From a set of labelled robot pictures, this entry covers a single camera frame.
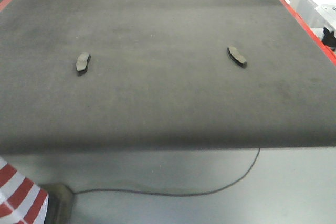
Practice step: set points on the left red white traffic cone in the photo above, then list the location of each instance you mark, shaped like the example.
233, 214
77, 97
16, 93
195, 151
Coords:
24, 201

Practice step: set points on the brake pad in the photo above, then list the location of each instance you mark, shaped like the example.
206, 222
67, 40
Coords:
82, 63
236, 56

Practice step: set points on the white mobile machine base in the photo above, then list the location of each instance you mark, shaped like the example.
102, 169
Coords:
319, 15

